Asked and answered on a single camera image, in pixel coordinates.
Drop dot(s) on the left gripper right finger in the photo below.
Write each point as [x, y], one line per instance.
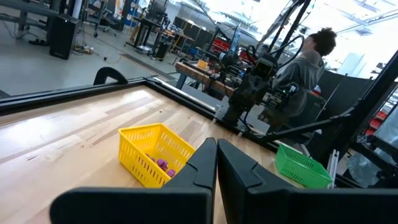
[280, 205]

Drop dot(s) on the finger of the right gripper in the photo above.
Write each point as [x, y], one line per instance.
[260, 88]
[245, 90]

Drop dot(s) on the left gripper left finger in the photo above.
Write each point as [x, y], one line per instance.
[155, 205]

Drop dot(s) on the purple foam decoration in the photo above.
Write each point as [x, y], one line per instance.
[171, 173]
[162, 164]

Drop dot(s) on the person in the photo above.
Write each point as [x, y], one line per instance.
[304, 74]

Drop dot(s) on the green plastic basket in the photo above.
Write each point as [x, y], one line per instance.
[298, 168]

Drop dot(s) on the wooden workbench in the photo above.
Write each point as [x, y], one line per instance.
[199, 74]

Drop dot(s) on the small yellow box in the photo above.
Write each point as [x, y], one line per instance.
[202, 64]

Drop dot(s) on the red storage bins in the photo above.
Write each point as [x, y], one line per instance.
[220, 45]

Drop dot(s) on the yellow plastic basket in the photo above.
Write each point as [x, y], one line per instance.
[140, 149]

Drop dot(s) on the grey panel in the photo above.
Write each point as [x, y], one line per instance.
[342, 93]

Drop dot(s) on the black background desk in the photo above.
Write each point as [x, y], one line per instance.
[149, 28]

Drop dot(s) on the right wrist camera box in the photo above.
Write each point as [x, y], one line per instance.
[263, 67]

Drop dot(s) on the silver metal bracket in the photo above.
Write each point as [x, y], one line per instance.
[334, 165]

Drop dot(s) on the black aluminium rig frame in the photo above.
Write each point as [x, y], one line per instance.
[77, 93]

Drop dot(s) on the black frame hook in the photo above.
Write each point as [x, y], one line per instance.
[109, 74]

